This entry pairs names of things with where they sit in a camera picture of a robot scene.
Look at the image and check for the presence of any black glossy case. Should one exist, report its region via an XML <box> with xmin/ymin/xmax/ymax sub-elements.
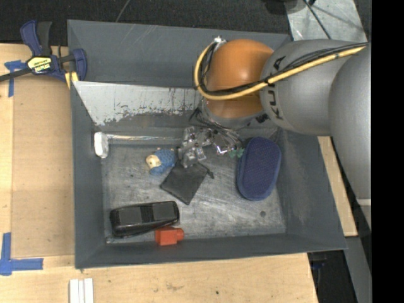
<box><xmin>109</xmin><ymin>200</ymin><xmax>181</xmax><ymax>239</ymax></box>

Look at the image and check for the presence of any blue toy with cream end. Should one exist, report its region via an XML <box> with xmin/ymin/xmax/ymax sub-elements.
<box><xmin>145</xmin><ymin>148</ymin><xmax>178</xmax><ymax>175</ymax></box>

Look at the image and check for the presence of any blue oval sponge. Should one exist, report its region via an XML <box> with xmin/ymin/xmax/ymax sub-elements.
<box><xmin>235</xmin><ymin>136</ymin><xmax>283</xmax><ymax>202</ymax></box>

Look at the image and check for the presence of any grey metal bin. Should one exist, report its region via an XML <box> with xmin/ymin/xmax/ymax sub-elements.
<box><xmin>66</xmin><ymin>19</ymin><xmax>348</xmax><ymax>270</ymax></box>

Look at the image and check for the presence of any red small block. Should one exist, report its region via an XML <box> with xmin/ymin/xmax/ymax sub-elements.
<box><xmin>154</xmin><ymin>226</ymin><xmax>185</xmax><ymax>247</ymax></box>

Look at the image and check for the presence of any black flat square pouch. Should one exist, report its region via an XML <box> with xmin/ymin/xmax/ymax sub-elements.
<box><xmin>159</xmin><ymin>162</ymin><xmax>215</xmax><ymax>206</ymax></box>

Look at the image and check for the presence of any clear tube with white cap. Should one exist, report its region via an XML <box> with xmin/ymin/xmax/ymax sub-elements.
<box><xmin>93</xmin><ymin>131</ymin><xmax>187</xmax><ymax>159</ymax></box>

